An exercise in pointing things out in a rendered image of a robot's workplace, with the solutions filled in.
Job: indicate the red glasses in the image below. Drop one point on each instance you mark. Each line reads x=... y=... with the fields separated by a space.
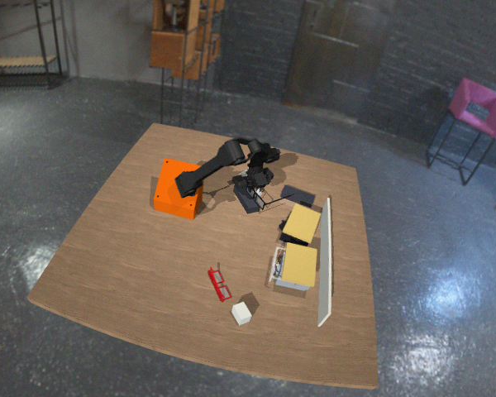
x=216 y=279

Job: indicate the white cube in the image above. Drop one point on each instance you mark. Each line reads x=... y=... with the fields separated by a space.
x=241 y=313

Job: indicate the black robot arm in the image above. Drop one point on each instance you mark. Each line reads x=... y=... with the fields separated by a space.
x=230 y=154

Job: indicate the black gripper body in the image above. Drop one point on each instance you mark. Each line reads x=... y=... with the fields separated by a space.
x=241 y=182

